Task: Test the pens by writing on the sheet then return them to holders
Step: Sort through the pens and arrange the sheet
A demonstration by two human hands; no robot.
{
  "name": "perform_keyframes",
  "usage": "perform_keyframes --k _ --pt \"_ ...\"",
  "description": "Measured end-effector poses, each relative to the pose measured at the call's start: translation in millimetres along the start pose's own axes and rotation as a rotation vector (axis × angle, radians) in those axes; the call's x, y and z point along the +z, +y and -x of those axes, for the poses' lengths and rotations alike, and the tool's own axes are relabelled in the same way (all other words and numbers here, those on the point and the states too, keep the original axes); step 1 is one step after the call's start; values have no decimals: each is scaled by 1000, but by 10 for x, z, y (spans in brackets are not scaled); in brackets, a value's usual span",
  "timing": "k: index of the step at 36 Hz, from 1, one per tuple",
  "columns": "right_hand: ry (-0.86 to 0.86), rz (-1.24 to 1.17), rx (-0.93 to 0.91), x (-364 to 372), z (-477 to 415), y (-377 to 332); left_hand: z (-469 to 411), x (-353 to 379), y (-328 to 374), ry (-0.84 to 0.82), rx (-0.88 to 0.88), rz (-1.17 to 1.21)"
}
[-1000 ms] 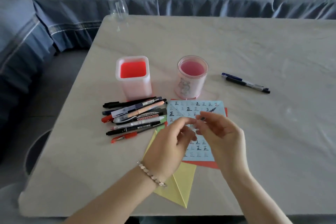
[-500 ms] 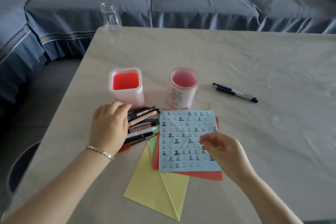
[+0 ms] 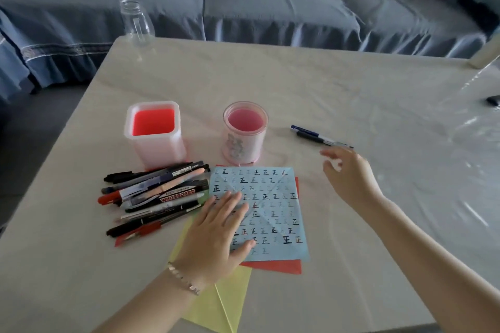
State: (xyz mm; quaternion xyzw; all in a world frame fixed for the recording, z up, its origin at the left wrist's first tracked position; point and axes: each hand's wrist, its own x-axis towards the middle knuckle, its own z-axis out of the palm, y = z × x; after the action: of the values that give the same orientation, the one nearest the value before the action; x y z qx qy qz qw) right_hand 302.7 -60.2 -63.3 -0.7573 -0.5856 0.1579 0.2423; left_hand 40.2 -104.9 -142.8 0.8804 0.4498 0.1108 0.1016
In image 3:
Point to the clear glass jar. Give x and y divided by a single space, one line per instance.
136 28

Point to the black grey barrel pen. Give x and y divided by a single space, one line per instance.
310 138

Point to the round pink pen holder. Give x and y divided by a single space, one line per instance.
244 145

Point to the white pen with blue cap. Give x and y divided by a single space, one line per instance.
304 130

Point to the green paper sheet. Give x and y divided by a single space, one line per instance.
201 200

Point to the small dark object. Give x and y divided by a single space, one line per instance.
494 100

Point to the white pen with black label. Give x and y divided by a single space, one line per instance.
175 206

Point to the red paper sheet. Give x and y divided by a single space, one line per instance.
281 267

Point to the black brush pen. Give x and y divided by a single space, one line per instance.
156 172

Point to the peach pink pen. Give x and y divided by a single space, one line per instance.
179 180

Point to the yellow paper sheet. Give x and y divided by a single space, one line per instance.
222 305

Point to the blue covered sofa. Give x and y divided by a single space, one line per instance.
273 12

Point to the navy pen with lavender end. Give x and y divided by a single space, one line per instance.
172 174

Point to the person's right forearm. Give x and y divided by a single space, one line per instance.
441 266

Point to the person's left hand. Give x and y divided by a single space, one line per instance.
211 247

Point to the blue paper with writing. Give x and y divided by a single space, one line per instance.
281 208

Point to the black marker pen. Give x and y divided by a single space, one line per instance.
117 177

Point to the thick black grey marker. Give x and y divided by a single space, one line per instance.
179 196

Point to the person's right hand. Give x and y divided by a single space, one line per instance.
355 180

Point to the thin black fineliner pen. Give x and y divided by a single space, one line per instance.
156 219

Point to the square white red pen holder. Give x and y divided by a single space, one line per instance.
156 149

